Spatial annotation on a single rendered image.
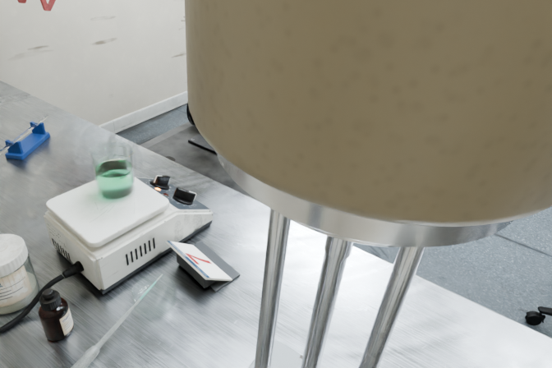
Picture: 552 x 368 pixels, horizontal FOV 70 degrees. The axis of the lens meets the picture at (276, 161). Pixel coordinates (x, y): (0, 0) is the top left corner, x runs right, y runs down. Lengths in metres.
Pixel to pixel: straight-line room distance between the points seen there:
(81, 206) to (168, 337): 0.21
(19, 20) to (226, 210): 1.62
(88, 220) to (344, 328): 0.35
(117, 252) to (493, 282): 1.60
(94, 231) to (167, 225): 0.10
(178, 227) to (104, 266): 0.12
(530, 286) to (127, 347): 1.70
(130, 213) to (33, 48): 1.68
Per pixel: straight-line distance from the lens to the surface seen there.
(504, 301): 1.85
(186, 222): 0.61
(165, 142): 1.68
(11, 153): 0.91
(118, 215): 0.56
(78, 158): 0.87
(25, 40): 2.16
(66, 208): 0.59
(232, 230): 0.65
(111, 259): 0.55
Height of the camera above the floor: 1.19
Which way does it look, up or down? 32 degrees down
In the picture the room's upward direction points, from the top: 6 degrees clockwise
